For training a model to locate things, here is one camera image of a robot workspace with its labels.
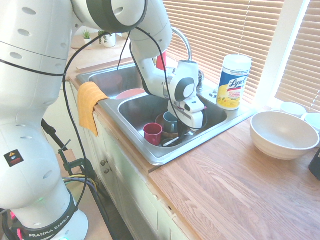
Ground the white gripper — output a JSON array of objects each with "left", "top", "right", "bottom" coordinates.
[{"left": 167, "top": 99, "right": 204, "bottom": 140}]

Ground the silver metal fork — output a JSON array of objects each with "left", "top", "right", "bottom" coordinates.
[{"left": 163, "top": 131, "right": 196, "bottom": 148}]

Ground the stainless steel double sink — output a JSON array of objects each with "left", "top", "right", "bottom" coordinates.
[{"left": 75, "top": 61, "right": 261, "bottom": 167}]

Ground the brown wooden bowl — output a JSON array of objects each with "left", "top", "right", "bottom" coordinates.
[{"left": 155, "top": 113, "right": 181, "bottom": 139}]

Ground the grey-blue mug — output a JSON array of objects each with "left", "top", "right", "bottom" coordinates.
[{"left": 163, "top": 111, "right": 179, "bottom": 134}]

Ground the red cup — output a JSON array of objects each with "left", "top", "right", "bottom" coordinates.
[{"left": 143, "top": 122, "right": 164, "bottom": 146}]

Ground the pink plate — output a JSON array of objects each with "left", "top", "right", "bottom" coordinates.
[{"left": 115, "top": 88, "right": 147, "bottom": 101}]

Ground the Lysol wipes canister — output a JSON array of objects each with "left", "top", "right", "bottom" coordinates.
[{"left": 216, "top": 54, "right": 253, "bottom": 111}]

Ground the red bottle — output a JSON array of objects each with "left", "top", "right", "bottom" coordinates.
[{"left": 155, "top": 51, "right": 168, "bottom": 72}]

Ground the cream kitchen cabinet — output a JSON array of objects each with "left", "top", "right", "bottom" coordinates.
[{"left": 41, "top": 79, "right": 187, "bottom": 240}]

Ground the chrome curved faucet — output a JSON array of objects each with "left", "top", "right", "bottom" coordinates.
[{"left": 171, "top": 26, "right": 193, "bottom": 63}]

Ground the orange dish cloth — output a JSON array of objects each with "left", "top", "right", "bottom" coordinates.
[{"left": 77, "top": 81, "right": 110, "bottom": 137}]

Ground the large cream bowl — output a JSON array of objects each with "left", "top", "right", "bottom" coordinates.
[{"left": 250, "top": 111, "right": 320, "bottom": 161}]

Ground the wide wooden window blind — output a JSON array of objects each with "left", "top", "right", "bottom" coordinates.
[{"left": 159, "top": 0, "right": 286, "bottom": 105}]

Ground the green metal clamp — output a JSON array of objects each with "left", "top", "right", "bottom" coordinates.
[{"left": 57, "top": 139, "right": 96, "bottom": 181}]

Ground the trailing plant in white pot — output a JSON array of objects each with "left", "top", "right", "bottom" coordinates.
[{"left": 97, "top": 30, "right": 117, "bottom": 48}]

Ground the wooden robot stand board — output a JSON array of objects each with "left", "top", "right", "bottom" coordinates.
[{"left": 53, "top": 148, "right": 114, "bottom": 240}]

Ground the black tripod pole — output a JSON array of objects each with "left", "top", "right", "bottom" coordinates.
[{"left": 41, "top": 118, "right": 70, "bottom": 152}]

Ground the small plant in white pot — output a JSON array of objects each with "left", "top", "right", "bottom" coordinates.
[{"left": 82, "top": 28, "right": 93, "bottom": 46}]

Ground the black object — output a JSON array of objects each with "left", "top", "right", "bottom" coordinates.
[{"left": 308, "top": 147, "right": 320, "bottom": 181}]

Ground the narrow wooden window blind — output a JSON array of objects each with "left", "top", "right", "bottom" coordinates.
[{"left": 274, "top": 0, "right": 320, "bottom": 113}]

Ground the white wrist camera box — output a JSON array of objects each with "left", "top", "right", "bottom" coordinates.
[{"left": 184, "top": 97, "right": 207, "bottom": 114}]

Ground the chrome faucet handle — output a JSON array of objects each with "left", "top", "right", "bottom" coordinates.
[{"left": 197, "top": 69, "right": 207, "bottom": 92}]

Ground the coloured cable bundle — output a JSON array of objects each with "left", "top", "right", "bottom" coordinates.
[{"left": 61, "top": 174, "right": 111, "bottom": 240}]

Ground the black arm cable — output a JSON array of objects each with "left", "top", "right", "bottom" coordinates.
[{"left": 0, "top": 24, "right": 209, "bottom": 232}]

